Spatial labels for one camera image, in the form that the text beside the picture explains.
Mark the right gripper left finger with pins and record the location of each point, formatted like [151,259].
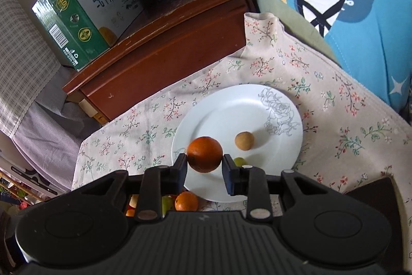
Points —
[157,182]

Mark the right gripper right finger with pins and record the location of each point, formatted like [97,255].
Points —
[250,182]

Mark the green fruit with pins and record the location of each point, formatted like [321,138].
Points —
[167,204]
[239,161]

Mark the brown kiwi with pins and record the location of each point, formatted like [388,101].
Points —
[244,140]
[133,201]

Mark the small tangerine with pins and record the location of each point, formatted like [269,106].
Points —
[186,202]

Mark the green fruit bottom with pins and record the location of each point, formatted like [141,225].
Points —
[167,204]

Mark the large orange tangerine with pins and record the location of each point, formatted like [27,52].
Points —
[130,212]

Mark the white plate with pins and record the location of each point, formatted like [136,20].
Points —
[267,113]

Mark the floral tablecloth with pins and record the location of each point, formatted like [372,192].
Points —
[350,136]

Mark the brown wooden cabinet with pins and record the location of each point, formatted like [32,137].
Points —
[160,48]

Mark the checkered purple cloth cover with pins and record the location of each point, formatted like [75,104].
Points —
[35,114]

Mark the green sofa cushion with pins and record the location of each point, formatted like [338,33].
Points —
[297,26]

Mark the green milk carton box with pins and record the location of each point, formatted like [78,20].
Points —
[85,29]

